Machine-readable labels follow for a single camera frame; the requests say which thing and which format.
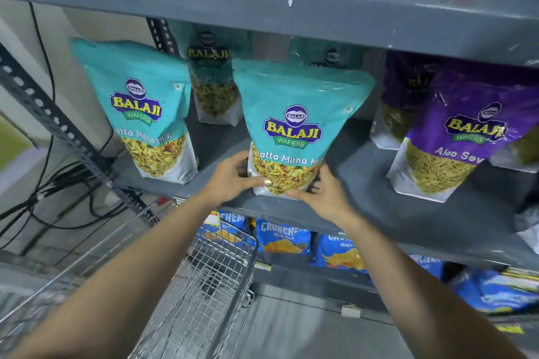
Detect person's right hand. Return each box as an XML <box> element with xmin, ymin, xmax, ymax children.
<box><xmin>286</xmin><ymin>164</ymin><xmax>359</xmax><ymax>227</ymax></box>

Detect person's left hand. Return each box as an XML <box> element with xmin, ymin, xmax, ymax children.
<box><xmin>201</xmin><ymin>150</ymin><xmax>273</xmax><ymax>209</ymax></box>

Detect teal snack mix packet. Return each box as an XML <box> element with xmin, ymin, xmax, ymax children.
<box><xmin>290</xmin><ymin>37</ymin><xmax>368</xmax><ymax>72</ymax></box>
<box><xmin>232</xmin><ymin>59</ymin><xmax>376</xmax><ymax>198</ymax></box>
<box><xmin>168</xmin><ymin>21</ymin><xmax>254</xmax><ymax>127</ymax></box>
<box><xmin>69</xmin><ymin>38</ymin><xmax>199</xmax><ymax>185</ymax></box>

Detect person's left forearm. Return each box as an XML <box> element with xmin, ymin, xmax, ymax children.
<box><xmin>8</xmin><ymin>194</ymin><xmax>220</xmax><ymax>359</ymax></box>

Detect person's right forearm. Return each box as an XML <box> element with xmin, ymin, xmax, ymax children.
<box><xmin>337</xmin><ymin>217</ymin><xmax>529</xmax><ymax>359</ymax></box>

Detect blue chips packet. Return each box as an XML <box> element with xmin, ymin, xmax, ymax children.
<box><xmin>255</xmin><ymin>218</ymin><xmax>312</xmax><ymax>256</ymax></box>
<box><xmin>450</xmin><ymin>266</ymin><xmax>539</xmax><ymax>316</ymax></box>
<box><xmin>197</xmin><ymin>209</ymin><xmax>256</xmax><ymax>248</ymax></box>
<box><xmin>311</xmin><ymin>233</ymin><xmax>368</xmax><ymax>274</ymax></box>
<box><xmin>408</xmin><ymin>254</ymin><xmax>446</xmax><ymax>280</ymax></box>

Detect purple sev snack packet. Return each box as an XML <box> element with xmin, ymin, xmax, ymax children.
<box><xmin>371</xmin><ymin>52</ymin><xmax>440</xmax><ymax>151</ymax></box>
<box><xmin>386</xmin><ymin>61</ymin><xmax>539</xmax><ymax>204</ymax></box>
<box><xmin>490</xmin><ymin>126</ymin><xmax>539</xmax><ymax>174</ymax></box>

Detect grey metal shelf rack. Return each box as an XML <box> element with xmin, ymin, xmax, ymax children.
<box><xmin>0</xmin><ymin>0</ymin><xmax>539</xmax><ymax>342</ymax></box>

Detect white snack packet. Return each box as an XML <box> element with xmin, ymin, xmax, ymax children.
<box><xmin>515</xmin><ymin>203</ymin><xmax>539</xmax><ymax>255</ymax></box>

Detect wire shopping cart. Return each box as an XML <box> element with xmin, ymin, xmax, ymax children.
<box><xmin>0</xmin><ymin>198</ymin><xmax>259</xmax><ymax>359</ymax></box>

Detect black cables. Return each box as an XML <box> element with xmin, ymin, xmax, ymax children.
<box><xmin>0</xmin><ymin>2</ymin><xmax>140</xmax><ymax>256</ymax></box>

